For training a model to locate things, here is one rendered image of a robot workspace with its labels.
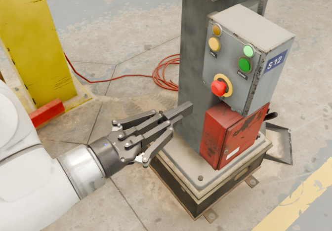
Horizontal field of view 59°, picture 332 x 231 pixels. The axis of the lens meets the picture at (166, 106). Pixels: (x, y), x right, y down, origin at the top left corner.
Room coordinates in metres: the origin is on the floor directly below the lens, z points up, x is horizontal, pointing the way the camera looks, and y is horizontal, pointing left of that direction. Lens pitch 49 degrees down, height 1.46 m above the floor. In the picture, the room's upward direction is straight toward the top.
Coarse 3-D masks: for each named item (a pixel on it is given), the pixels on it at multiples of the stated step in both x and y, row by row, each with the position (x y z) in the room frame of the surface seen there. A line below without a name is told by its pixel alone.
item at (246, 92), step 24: (240, 24) 0.53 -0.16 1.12; (264, 24) 0.53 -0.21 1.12; (240, 48) 0.48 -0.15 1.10; (264, 48) 0.45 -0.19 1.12; (288, 48) 0.49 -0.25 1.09; (216, 72) 0.52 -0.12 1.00; (240, 72) 0.47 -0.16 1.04; (264, 72) 0.45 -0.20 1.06; (240, 96) 0.46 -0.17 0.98; (264, 96) 0.47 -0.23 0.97
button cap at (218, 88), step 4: (216, 80) 0.50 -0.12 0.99; (212, 84) 0.49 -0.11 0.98; (216, 84) 0.49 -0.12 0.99; (220, 84) 0.48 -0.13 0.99; (224, 84) 0.49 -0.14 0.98; (212, 88) 0.49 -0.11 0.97; (216, 88) 0.48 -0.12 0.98; (220, 88) 0.48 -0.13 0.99; (224, 88) 0.48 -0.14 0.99; (216, 92) 0.48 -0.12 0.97; (220, 92) 0.47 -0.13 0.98; (224, 92) 0.48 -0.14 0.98
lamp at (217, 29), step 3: (213, 24) 0.54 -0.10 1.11; (216, 24) 0.54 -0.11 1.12; (213, 27) 0.54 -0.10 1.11; (216, 27) 0.53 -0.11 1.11; (219, 27) 0.53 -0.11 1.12; (213, 30) 0.54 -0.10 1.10; (216, 30) 0.53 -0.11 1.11; (219, 30) 0.53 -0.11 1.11; (213, 33) 0.54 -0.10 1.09; (216, 33) 0.53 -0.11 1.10; (219, 33) 0.53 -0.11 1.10; (216, 36) 0.53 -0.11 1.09; (219, 36) 0.53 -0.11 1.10
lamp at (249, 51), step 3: (246, 45) 0.47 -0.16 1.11; (249, 45) 0.46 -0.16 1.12; (243, 48) 0.47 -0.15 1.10; (246, 48) 0.46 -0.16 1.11; (249, 48) 0.46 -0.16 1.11; (252, 48) 0.46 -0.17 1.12; (243, 51) 0.47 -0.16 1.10; (246, 51) 0.46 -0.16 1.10; (249, 51) 0.46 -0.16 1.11; (252, 51) 0.46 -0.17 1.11; (246, 54) 0.46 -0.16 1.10; (249, 54) 0.46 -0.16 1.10; (252, 54) 0.45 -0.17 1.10; (249, 57) 0.46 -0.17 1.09
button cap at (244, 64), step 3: (240, 60) 0.47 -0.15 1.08; (243, 60) 0.46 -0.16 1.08; (246, 60) 0.46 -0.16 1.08; (240, 63) 0.47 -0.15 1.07; (243, 63) 0.46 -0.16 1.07; (246, 63) 0.46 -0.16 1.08; (240, 66) 0.47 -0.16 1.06; (243, 66) 0.46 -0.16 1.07; (246, 66) 0.46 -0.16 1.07; (249, 66) 0.45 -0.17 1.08; (243, 69) 0.46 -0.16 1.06; (246, 69) 0.45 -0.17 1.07; (249, 69) 0.45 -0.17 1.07
